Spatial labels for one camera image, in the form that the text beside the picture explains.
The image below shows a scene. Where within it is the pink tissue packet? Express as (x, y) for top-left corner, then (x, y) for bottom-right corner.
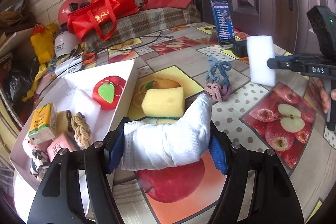
(47, 133), (79, 161)

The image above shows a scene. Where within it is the brown cardboard box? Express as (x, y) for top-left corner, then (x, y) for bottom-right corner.
(0, 10), (37, 62)

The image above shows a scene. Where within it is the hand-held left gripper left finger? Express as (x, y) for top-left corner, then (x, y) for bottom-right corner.
(28, 116), (132, 224)

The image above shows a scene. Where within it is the beige and brown knotted rope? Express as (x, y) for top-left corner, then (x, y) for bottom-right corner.
(64, 110), (93, 149)

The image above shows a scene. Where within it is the black plastic bag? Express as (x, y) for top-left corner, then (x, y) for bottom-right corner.
(8, 61), (37, 98)

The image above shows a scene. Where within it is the black smartphone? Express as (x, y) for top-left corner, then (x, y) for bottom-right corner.
(210, 0), (235, 46)

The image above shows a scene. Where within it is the black cable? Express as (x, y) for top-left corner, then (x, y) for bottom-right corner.
(34, 30), (174, 83)

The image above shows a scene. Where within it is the red helmet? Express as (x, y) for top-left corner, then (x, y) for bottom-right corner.
(58, 0), (96, 26)

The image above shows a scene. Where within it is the yellow drink carton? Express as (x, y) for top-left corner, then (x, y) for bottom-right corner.
(28, 103), (58, 146)

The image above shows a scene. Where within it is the yellow sponge with green scourer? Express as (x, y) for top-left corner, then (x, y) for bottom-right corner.
(141, 87), (185, 119)

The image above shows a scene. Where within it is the pale yellow foam piece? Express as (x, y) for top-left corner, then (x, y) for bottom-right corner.
(56, 111), (72, 135)

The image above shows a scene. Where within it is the fruit print tablecloth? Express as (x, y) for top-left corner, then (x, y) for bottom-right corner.
(34, 22), (336, 224)

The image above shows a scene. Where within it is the white cardboard box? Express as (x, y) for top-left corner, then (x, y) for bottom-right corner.
(10, 59), (139, 222)

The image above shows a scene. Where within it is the yellow plastic bag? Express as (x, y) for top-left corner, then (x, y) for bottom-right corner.
(30, 23), (59, 64)

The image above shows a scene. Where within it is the red tote bag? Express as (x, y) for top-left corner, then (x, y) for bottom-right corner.
(67, 0), (139, 41)

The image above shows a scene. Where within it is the white plastic jug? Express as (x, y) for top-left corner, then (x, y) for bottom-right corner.
(54, 31), (80, 58)

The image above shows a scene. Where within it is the person's right hand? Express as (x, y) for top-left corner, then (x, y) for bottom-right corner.
(320, 81), (336, 114)

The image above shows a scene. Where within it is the blue and pink knotted rope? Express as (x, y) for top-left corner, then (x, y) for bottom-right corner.
(205, 56), (233, 102)

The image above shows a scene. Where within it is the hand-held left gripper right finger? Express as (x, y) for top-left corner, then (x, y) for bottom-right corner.
(207, 124), (306, 224)

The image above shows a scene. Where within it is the plaid sofa cover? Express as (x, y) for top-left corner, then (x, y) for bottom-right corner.
(84, 4), (201, 52)

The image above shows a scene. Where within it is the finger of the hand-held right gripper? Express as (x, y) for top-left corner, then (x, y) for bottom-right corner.
(267, 55), (301, 73)

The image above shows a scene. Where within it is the white foam block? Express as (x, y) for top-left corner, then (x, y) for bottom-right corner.
(246, 35), (276, 86)

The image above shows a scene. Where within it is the black charger block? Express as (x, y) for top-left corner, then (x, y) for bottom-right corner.
(232, 41), (248, 58)

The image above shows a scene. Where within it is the black and white cloth toy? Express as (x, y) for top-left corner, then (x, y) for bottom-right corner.
(22, 137), (51, 182)

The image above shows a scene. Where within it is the red apple plush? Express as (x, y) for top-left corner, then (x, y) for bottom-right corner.
(92, 75), (126, 111)

